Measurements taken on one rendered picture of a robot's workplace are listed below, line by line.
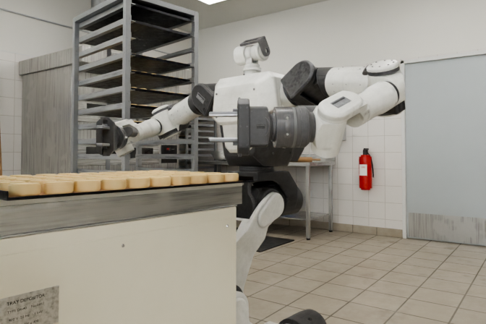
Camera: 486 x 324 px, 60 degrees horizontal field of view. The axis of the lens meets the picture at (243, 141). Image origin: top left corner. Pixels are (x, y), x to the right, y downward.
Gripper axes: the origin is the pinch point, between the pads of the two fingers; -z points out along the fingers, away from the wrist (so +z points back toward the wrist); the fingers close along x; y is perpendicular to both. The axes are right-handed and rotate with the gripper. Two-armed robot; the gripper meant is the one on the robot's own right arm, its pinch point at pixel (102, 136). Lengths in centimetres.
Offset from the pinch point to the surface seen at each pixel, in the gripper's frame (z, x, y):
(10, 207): -63, -15, 1
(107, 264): -51, -27, 14
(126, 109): 83, 17, -10
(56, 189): -59, -12, 7
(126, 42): 83, 52, -10
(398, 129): 347, 24, 252
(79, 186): -55, -12, 10
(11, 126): 344, 24, -187
